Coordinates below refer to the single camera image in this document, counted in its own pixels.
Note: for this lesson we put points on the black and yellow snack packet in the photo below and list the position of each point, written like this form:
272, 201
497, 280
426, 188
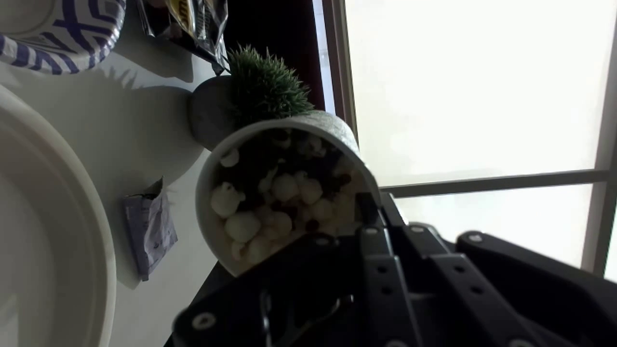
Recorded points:
193, 26

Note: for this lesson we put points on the window frame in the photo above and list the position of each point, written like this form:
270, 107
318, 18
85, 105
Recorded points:
488, 182

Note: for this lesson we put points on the green potted plant, large ball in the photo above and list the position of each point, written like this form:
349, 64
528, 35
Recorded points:
262, 87

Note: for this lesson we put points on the white paper cup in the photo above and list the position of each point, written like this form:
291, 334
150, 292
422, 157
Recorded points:
206, 193

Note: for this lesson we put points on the small grey sachet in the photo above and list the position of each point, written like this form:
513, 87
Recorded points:
148, 228

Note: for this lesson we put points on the popcorn snack mix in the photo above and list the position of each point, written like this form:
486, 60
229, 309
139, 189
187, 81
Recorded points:
281, 199

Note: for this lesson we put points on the white round plate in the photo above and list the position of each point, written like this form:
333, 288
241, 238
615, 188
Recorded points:
58, 224

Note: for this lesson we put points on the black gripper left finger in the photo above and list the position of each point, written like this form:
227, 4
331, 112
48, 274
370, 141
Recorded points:
378, 295

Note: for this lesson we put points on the small blue patterned paper bowl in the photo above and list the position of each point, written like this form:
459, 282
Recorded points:
69, 39

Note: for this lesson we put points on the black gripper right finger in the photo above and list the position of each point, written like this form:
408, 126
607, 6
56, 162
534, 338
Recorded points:
501, 290

